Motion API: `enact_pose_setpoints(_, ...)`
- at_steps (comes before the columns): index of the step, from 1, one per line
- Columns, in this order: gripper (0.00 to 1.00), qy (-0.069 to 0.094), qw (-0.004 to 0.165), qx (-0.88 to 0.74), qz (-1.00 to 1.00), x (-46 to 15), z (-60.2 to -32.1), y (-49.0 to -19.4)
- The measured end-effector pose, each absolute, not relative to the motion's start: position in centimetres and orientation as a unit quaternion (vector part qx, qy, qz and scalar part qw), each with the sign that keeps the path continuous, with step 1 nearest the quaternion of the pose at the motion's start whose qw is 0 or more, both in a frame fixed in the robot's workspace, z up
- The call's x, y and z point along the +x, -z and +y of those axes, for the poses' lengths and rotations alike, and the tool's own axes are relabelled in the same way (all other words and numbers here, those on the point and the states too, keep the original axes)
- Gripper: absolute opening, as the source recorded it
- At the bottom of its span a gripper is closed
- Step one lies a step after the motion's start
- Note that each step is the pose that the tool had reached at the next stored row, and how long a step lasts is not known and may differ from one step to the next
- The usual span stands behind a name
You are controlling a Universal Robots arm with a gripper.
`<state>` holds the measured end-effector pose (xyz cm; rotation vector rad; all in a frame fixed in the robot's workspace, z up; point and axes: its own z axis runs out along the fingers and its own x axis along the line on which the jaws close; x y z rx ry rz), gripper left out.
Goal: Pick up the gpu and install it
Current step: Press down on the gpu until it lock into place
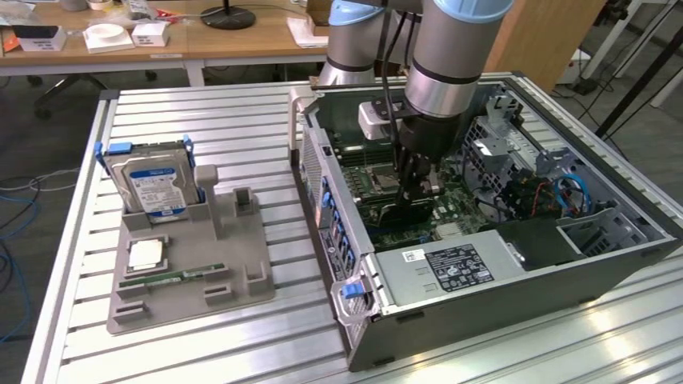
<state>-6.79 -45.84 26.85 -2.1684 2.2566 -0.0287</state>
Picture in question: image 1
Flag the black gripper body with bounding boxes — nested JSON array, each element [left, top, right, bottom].
[[394, 114, 461, 163]]

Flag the graphics card with black shroud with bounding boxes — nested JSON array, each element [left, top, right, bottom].
[[365, 195, 434, 232]]

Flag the CPU socket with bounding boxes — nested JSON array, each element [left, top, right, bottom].
[[361, 164, 400, 194]]

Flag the installed dark RAM stick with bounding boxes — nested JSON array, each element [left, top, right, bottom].
[[361, 192, 400, 209]]

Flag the green motherboard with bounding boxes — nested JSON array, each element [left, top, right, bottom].
[[333, 135, 497, 251]]

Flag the silver chipset heatsink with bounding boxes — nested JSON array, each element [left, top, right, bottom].
[[434, 222, 466, 241]]

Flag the perforated metal disk bay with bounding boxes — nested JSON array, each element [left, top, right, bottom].
[[461, 94, 540, 193]]

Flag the grey power supply unit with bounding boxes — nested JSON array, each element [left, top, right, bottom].
[[372, 231, 526, 309]]

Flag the stack of papers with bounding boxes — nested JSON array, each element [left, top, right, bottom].
[[285, 15, 329, 49]]

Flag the wooden cabinet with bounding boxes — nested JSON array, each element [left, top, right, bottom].
[[482, 0, 609, 90]]

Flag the open black PC case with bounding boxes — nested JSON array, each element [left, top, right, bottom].
[[286, 70, 683, 373]]

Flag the grey open disk bay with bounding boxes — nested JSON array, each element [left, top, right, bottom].
[[553, 207, 652, 258]]

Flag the brown cardboard box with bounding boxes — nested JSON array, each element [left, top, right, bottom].
[[304, 0, 332, 28]]

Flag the grey parts rack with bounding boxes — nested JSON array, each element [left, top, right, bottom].
[[105, 163, 278, 336]]

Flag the black stand pole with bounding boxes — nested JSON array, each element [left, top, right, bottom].
[[594, 0, 683, 141]]

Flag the wooden desk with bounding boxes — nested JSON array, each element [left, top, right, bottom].
[[0, 0, 478, 87]]

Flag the hard disk in blue caddy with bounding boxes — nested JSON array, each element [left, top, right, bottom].
[[93, 134, 207, 224]]

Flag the black lamp base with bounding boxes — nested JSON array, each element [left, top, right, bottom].
[[199, 0, 257, 31]]

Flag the green RAM stick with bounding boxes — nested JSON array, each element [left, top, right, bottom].
[[117, 262, 227, 288]]

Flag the silver CPU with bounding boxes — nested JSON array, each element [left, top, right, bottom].
[[129, 239, 165, 270]]

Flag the small white box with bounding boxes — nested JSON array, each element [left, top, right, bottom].
[[130, 22, 171, 48]]

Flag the white packet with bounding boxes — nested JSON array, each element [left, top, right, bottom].
[[122, 0, 157, 20]]

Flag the white square tray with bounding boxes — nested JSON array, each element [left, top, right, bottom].
[[82, 22, 135, 55]]

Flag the black chair base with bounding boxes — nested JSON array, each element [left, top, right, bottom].
[[25, 71, 158, 119]]

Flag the white box with black lid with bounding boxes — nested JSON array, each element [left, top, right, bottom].
[[10, 24, 67, 53]]

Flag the orange box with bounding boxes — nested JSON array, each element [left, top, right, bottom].
[[0, 30, 19, 57]]

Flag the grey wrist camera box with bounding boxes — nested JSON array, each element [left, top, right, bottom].
[[357, 102, 402, 141]]

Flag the black camera cable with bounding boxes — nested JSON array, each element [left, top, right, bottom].
[[376, 7, 422, 161]]

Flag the red wire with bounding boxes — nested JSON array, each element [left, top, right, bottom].
[[526, 180, 550, 217]]

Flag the blue wire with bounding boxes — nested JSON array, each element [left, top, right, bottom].
[[553, 174, 594, 213]]

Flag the white desk frame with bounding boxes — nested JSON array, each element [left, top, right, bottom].
[[578, 0, 683, 109]]

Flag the white floor cable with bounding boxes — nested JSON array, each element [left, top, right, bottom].
[[0, 167, 81, 193]]

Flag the blue floor cable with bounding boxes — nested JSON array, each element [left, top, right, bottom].
[[0, 191, 41, 345]]

